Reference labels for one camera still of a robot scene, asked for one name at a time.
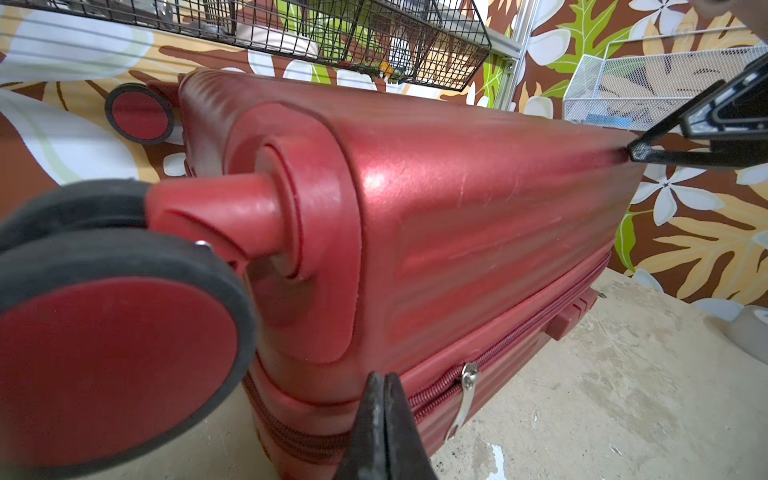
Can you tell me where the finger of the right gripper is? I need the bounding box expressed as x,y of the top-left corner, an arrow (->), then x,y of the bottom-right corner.
627,55 -> 767,170

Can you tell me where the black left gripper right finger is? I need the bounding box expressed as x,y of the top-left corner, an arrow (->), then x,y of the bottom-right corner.
384,373 -> 438,480

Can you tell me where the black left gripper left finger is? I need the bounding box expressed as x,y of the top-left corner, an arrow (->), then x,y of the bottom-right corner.
334,372 -> 387,480

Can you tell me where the red hard-shell suitcase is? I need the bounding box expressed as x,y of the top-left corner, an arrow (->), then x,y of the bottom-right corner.
1,69 -> 643,479

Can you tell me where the white mesh basket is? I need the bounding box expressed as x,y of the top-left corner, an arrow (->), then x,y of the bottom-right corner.
563,43 -> 767,131

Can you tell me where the black wire basket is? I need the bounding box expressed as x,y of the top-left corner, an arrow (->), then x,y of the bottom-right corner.
19,0 -> 491,91

